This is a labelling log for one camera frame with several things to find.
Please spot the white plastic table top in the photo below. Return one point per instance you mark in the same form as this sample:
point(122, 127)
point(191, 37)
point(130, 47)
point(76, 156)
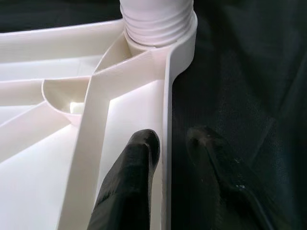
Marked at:
point(36, 167)

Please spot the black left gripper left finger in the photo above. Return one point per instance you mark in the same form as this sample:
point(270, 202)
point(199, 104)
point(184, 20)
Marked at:
point(127, 187)

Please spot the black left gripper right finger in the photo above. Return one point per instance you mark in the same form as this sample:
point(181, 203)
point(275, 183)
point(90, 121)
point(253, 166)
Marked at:
point(216, 191)

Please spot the white plastic table leg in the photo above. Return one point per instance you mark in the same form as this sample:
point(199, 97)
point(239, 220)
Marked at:
point(158, 24)

